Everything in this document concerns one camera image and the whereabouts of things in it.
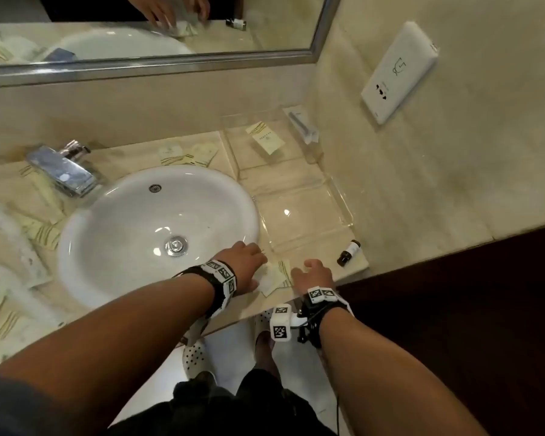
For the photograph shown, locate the cream striped amenity packet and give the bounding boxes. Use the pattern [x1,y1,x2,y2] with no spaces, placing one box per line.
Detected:
[158,144,183,167]
[0,309,25,345]
[184,143,220,168]
[253,260,294,298]
[27,170,68,215]
[20,212,65,251]

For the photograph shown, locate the black shorts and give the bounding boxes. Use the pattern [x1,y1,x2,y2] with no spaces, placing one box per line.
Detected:
[108,368,338,436]

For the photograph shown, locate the white perforated slipper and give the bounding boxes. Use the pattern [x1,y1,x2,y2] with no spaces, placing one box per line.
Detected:
[253,311,279,355]
[182,336,220,383]

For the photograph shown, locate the small brown bottle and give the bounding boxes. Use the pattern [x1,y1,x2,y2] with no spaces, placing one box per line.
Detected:
[336,240,361,268]

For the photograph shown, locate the clear acrylic tray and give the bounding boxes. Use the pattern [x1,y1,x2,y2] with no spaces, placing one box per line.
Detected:
[219,105,354,256]

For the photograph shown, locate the person's left forearm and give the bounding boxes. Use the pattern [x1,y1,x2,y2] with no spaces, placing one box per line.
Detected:
[0,272,217,436]

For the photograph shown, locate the person's right hand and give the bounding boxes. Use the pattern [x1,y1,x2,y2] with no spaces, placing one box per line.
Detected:
[291,259,335,296]

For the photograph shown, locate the black wrist band white markers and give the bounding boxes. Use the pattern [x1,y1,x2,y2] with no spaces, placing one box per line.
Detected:
[173,260,238,346]

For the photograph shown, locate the chrome faucet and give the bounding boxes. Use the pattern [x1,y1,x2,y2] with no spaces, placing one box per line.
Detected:
[25,140,101,198]

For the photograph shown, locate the cream striped amenity box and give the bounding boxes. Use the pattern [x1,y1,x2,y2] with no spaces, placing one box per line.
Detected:
[246,121,286,156]

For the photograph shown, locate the chrome sink drain plug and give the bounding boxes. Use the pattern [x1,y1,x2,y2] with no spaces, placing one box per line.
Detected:
[165,235,189,257]

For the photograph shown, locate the person's left hand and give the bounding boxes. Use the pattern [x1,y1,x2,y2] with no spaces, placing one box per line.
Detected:
[213,241,269,294]

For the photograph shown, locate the black wrist camera white markers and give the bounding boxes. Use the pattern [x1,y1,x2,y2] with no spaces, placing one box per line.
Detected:
[270,286,355,351]

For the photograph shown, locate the white round sink basin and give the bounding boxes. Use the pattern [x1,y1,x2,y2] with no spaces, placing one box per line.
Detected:
[57,164,260,309]

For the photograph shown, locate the clear wrapped toiletry packet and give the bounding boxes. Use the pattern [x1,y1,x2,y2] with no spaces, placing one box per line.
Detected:
[285,106,320,145]

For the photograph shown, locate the person's right forearm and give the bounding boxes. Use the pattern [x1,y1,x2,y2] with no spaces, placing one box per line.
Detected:
[318,306,489,436]

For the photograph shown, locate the silver framed mirror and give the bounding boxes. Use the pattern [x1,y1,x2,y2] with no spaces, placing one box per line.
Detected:
[0,0,344,89]

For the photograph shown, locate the grey shirt sleeve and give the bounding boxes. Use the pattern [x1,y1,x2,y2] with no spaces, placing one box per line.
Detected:
[0,376,75,436]

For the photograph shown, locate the white wall socket panel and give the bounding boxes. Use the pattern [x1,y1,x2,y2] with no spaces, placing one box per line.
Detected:
[361,21,439,126]

